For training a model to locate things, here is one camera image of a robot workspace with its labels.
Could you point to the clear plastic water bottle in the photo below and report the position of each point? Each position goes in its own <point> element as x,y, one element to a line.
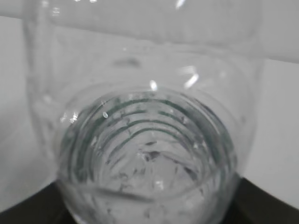
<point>144,109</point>

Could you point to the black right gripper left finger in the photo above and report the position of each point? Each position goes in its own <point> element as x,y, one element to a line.
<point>44,207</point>

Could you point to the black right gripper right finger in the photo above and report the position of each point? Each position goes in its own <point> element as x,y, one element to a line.
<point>252,205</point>

